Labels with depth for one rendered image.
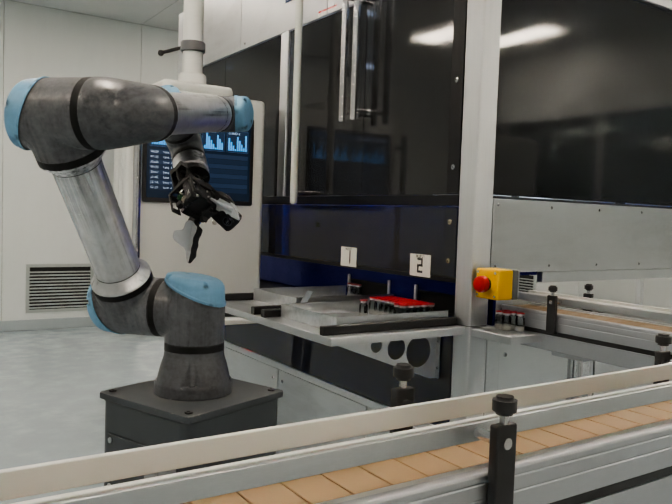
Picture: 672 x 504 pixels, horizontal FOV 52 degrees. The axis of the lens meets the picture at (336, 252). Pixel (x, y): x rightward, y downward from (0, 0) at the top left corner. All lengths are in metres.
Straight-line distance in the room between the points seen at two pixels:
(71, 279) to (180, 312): 5.66
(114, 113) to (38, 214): 5.78
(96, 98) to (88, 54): 5.99
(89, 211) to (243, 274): 1.29
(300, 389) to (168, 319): 1.15
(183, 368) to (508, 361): 0.89
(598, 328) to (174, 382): 0.92
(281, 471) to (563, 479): 0.29
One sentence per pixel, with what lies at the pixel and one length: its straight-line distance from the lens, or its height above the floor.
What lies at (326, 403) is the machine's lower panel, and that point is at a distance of 2.30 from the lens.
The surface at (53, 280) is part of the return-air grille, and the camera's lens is 6.94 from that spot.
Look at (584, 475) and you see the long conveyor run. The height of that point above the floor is 0.91.
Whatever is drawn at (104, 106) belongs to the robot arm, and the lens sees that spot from 1.13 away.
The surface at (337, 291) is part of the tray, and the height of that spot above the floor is 0.90.
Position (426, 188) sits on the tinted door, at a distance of 1.87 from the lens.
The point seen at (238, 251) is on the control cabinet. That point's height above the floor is 1.01.
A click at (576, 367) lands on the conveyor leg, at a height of 0.81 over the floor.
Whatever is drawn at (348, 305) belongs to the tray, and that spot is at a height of 0.90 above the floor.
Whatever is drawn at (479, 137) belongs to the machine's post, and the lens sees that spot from 1.74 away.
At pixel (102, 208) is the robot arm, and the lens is 1.28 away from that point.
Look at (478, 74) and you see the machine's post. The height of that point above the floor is 1.50.
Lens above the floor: 1.15
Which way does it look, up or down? 3 degrees down
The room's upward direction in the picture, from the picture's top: 2 degrees clockwise
